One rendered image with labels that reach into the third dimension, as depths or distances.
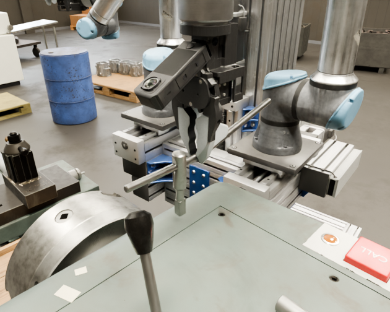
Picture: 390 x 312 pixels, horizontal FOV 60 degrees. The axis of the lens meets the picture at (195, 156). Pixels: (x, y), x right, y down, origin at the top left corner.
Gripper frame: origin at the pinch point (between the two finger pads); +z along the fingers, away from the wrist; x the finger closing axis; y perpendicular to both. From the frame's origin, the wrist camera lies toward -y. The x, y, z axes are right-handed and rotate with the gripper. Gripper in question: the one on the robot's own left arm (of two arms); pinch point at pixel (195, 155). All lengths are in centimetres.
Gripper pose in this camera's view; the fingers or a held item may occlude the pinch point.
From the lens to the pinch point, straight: 55.0
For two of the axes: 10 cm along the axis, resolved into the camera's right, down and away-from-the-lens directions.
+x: -7.1, -3.3, 6.2
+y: 7.0, -3.3, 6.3
